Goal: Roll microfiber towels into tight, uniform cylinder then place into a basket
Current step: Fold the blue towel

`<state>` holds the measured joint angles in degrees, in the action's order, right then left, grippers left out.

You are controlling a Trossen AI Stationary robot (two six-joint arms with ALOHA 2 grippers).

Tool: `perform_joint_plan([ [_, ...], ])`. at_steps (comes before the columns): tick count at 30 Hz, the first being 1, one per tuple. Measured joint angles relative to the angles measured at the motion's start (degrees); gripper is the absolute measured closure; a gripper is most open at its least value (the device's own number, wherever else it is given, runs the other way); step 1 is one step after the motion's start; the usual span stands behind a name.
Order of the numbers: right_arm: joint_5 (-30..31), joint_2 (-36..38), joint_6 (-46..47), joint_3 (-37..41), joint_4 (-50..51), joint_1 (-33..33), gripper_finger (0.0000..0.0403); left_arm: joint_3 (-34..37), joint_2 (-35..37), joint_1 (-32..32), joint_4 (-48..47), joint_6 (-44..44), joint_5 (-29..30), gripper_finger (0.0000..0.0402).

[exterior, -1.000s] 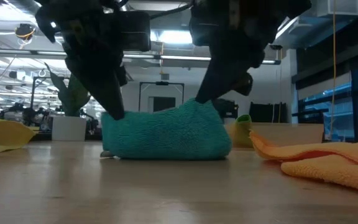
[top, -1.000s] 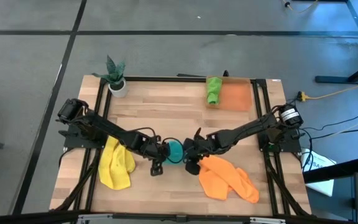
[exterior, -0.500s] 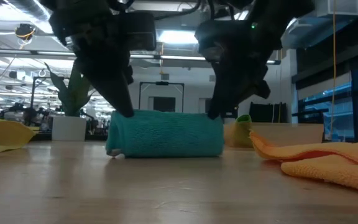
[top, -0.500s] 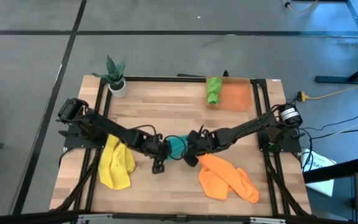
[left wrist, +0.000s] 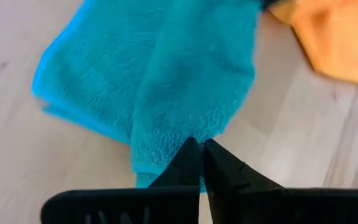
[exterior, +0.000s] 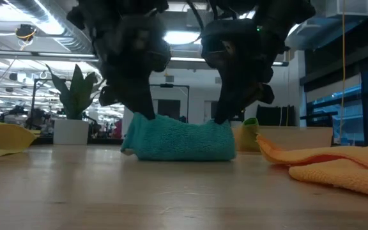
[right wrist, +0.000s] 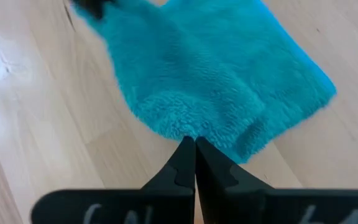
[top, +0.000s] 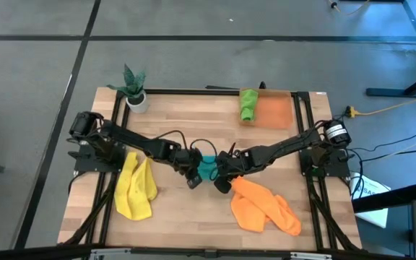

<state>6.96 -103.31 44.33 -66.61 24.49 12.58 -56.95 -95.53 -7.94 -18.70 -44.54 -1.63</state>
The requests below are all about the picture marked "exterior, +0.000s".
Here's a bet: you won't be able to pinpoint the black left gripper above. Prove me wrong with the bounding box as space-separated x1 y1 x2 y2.
91 15 157 121

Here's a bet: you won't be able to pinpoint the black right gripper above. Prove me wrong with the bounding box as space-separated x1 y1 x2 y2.
214 19 284 125

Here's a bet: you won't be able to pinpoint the green microfiber towel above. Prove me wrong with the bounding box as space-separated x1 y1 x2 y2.
237 117 260 153

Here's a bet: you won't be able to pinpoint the orange microfiber towel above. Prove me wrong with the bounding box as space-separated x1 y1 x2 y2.
256 133 368 201

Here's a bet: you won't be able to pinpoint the yellow microfiber towel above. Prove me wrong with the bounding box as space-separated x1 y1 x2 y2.
0 119 38 158

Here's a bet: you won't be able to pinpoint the translucent orange plastic basket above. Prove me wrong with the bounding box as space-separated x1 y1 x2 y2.
231 125 334 153

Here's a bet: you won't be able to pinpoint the black equipment cases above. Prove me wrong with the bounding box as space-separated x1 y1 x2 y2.
256 104 296 127

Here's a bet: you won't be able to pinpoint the red background object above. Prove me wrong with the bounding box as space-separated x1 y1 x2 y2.
112 119 123 139

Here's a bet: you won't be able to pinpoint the potted green plant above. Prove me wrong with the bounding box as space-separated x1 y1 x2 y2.
45 63 105 146

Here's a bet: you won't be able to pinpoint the bright ceiling light panel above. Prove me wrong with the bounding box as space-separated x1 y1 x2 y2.
163 30 201 45

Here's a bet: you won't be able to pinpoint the black ceiling dome device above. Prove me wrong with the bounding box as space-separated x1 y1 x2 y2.
14 24 38 42

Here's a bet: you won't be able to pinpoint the white ceiling air unit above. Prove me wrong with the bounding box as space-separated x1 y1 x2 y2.
326 0 368 19

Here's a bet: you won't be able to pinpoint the black gantry frame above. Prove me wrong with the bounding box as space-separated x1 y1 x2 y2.
29 78 63 128
149 83 190 124

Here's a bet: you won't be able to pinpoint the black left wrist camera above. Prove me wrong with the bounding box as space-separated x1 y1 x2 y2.
145 40 173 73

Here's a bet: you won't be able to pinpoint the silver ribbed ceiling duct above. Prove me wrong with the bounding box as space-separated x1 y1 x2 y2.
6 0 97 57

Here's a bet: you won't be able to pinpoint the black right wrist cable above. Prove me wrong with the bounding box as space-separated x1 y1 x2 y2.
186 0 219 31

